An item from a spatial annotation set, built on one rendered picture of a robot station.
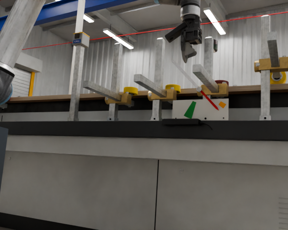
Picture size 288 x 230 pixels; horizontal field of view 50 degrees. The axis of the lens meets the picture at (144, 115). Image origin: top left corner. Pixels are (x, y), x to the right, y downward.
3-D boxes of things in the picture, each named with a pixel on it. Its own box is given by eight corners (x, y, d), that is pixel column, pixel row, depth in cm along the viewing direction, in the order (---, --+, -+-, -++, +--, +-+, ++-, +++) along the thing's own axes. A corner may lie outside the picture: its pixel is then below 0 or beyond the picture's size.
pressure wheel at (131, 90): (138, 107, 168) (140, 86, 170) (125, 105, 165) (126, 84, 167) (133, 109, 175) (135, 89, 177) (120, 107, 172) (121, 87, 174)
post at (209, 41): (209, 137, 136) (212, 35, 144) (201, 137, 138) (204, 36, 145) (210, 138, 139) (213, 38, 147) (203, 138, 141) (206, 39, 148)
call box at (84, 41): (81, 44, 175) (82, 31, 176) (71, 45, 178) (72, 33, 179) (88, 48, 181) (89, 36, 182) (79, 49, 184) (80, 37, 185)
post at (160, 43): (157, 130, 147) (162, 36, 155) (151, 130, 149) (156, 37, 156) (160, 131, 150) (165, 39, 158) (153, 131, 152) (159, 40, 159)
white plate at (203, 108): (227, 120, 133) (228, 98, 134) (171, 120, 144) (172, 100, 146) (228, 120, 133) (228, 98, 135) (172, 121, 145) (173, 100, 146)
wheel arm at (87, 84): (88, 88, 132) (89, 79, 133) (82, 89, 134) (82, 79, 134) (134, 107, 171) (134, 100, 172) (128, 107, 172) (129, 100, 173)
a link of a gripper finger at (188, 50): (193, 59, 136) (194, 39, 137) (180, 60, 138) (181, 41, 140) (195, 61, 138) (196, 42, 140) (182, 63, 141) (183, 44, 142)
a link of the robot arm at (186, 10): (178, 7, 142) (184, 16, 150) (177, 16, 141) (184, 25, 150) (197, 3, 138) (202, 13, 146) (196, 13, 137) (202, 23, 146)
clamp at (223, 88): (226, 94, 135) (226, 82, 136) (196, 95, 141) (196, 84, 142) (228, 96, 140) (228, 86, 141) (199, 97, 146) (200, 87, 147)
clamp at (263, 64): (288, 67, 126) (288, 55, 126) (253, 70, 131) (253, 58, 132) (288, 71, 131) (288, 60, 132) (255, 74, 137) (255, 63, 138)
